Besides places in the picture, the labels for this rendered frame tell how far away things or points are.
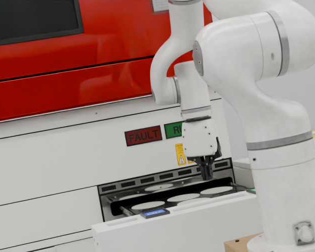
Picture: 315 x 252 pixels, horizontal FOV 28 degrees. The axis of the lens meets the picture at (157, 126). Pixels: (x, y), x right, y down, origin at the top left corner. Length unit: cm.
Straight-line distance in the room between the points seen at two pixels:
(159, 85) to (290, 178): 68
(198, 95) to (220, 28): 64
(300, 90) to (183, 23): 227
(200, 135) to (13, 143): 57
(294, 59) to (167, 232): 49
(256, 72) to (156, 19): 90
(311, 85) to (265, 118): 279
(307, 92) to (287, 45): 276
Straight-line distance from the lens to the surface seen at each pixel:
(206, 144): 173
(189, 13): 162
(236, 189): 190
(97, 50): 192
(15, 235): 196
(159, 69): 167
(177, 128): 201
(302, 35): 112
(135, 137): 197
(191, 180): 202
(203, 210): 139
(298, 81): 384
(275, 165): 111
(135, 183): 198
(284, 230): 113
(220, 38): 108
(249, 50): 109
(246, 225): 143
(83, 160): 195
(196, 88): 172
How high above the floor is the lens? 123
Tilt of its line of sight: 3 degrees down
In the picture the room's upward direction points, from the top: 10 degrees counter-clockwise
